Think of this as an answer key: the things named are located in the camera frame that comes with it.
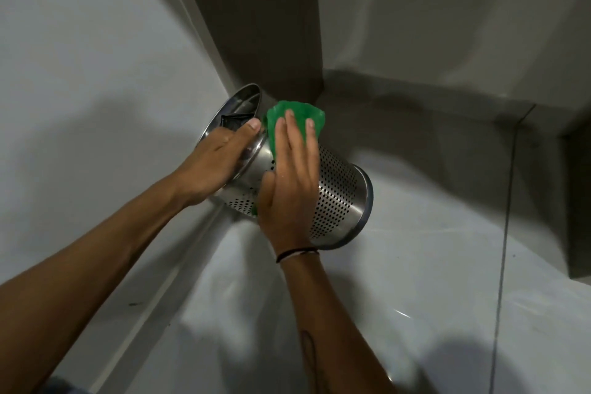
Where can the person's right hand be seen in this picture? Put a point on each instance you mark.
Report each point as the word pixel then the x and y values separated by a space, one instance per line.
pixel 288 195

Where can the person's left hand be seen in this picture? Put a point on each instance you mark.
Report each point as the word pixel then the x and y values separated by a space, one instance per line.
pixel 210 167

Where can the person's right thumb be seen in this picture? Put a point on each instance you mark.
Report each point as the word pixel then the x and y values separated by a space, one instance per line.
pixel 266 193

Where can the person's right middle finger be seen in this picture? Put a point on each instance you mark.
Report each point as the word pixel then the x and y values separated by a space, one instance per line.
pixel 293 135

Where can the person's left thumb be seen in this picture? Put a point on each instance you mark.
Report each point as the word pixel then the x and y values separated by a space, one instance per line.
pixel 242 133

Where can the green cleaning cloth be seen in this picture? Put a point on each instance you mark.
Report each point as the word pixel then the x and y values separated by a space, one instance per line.
pixel 295 119

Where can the perforated stainless steel bin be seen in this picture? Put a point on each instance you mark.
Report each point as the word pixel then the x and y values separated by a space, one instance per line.
pixel 318 186

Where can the person's right forearm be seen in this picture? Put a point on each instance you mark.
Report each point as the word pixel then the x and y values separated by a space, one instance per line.
pixel 334 329

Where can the person's left forearm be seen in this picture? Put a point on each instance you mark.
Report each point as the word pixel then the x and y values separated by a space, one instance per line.
pixel 83 273

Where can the black bin liner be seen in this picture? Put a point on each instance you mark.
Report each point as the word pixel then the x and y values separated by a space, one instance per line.
pixel 236 121

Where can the black wrist band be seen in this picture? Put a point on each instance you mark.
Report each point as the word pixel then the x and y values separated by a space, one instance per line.
pixel 295 254

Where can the brown wooden door frame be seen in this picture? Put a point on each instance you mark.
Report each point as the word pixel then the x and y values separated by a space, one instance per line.
pixel 258 15

